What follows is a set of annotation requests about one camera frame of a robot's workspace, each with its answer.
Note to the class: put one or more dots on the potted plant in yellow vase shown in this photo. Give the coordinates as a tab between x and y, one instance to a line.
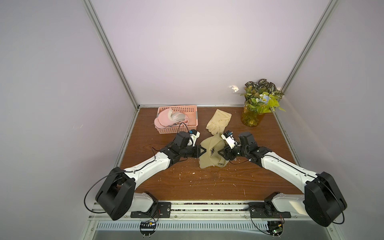
261	97

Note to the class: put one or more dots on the pink perforated plastic basket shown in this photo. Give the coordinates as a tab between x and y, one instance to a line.
190	110

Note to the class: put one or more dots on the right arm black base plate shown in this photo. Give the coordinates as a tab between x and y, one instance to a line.
264	210

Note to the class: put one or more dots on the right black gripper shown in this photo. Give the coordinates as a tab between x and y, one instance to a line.
226	153

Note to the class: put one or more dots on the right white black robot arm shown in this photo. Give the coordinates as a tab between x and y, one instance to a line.
320	198

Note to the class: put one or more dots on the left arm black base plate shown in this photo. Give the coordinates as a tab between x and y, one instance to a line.
157	210

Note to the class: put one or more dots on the circuit board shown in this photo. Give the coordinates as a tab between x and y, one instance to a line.
147	229
275	228

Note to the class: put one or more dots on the beige baseball cap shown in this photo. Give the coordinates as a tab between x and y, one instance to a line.
212	158

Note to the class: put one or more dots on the cream work glove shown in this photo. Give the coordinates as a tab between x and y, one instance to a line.
218	122

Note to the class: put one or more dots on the right circuit board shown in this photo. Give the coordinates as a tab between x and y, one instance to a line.
275	228

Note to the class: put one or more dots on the pink baseball cap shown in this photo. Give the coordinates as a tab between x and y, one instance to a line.
169	118

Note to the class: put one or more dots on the left circuit board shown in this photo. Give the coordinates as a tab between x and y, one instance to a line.
147	229

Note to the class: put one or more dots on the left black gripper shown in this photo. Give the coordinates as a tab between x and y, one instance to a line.
196	151

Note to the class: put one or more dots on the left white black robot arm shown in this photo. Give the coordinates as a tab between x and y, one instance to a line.
118	195

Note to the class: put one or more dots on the aluminium front rail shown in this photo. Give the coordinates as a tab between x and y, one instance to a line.
204	210

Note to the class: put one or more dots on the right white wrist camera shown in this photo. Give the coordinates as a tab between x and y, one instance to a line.
229	138

